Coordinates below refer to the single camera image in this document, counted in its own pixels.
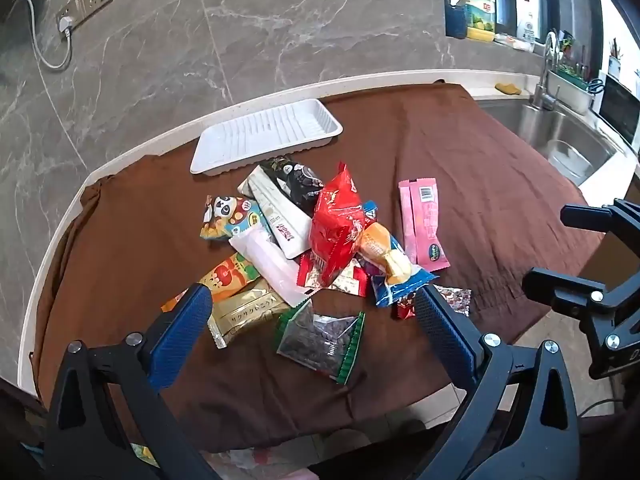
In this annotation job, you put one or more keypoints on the yellow sponge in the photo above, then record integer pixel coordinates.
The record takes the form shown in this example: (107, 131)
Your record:
(507, 88)

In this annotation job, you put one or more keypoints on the plain white long packet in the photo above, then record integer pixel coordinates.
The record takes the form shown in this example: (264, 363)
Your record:
(272, 265)

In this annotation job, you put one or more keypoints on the small potted plant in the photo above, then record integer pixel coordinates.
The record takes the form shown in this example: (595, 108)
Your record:
(614, 62)

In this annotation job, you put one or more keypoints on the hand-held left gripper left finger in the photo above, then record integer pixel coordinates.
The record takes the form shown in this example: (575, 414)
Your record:
(182, 330)

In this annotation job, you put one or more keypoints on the black framed panel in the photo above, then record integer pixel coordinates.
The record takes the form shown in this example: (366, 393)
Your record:
(620, 110)

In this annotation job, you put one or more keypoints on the blue utensil holder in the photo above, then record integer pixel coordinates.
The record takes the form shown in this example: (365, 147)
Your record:
(456, 22)

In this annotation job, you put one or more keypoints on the steel sink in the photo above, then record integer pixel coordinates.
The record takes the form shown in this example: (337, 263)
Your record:
(550, 130)

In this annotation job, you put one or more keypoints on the white soap dish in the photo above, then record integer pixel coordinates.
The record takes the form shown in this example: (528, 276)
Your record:
(522, 46)

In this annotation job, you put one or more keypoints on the black scissors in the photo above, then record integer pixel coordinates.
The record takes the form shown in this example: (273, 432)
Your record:
(595, 86)

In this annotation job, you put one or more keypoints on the gold wall socket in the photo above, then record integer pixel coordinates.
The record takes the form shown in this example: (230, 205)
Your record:
(90, 0)

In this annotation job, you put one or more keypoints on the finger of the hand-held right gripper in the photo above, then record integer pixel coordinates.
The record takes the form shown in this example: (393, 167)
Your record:
(582, 215)
(560, 287)

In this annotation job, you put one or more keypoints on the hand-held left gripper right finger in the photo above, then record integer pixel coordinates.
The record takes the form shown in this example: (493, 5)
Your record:
(442, 332)

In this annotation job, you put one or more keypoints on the orange apple print packet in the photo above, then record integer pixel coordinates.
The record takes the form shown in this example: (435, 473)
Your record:
(227, 277)

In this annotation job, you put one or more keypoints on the black snack packet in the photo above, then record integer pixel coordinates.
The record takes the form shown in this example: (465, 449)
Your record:
(295, 182)

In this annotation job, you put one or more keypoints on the yellow green detergent bottle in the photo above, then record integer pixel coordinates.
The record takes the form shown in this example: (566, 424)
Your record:
(480, 15)

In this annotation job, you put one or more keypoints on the gold snack packet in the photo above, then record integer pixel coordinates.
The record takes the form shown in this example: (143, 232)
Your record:
(245, 315)

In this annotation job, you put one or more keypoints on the white silver snack packet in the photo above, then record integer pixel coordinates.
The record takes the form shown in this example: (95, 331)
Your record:
(287, 230)

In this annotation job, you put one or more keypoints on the brown cloth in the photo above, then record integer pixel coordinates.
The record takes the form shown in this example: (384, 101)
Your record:
(150, 220)

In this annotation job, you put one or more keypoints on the white spray bottle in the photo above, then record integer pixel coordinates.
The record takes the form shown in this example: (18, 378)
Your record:
(527, 30)

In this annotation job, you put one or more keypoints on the red white snack packet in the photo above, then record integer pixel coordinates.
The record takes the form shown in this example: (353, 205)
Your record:
(350, 280)

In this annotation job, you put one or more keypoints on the white drain rack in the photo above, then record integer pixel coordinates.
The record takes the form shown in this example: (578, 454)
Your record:
(570, 92)

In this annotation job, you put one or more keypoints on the panda print snack packet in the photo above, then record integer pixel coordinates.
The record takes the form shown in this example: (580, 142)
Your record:
(225, 215)

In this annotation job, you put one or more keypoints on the pink snack packet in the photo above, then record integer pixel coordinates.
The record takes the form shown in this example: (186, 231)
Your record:
(422, 225)

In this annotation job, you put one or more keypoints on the red snack bag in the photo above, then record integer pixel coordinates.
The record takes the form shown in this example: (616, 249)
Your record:
(335, 220)

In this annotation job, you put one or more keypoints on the steel faucet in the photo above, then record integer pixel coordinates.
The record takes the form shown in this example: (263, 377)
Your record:
(540, 90)

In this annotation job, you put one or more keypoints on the white plastic tray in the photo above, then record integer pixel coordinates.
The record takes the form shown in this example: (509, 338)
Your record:
(265, 135)

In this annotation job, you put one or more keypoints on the small checkered candy packet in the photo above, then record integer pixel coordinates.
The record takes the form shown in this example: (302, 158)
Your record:
(452, 297)

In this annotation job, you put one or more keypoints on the blue snack packet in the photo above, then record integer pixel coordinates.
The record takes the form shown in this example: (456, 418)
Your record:
(395, 270)

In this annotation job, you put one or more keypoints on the clear green-edged seed packet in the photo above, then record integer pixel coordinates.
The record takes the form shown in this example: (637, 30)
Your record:
(320, 340)

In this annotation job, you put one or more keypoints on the round bowl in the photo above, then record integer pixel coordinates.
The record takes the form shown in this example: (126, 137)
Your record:
(570, 157)

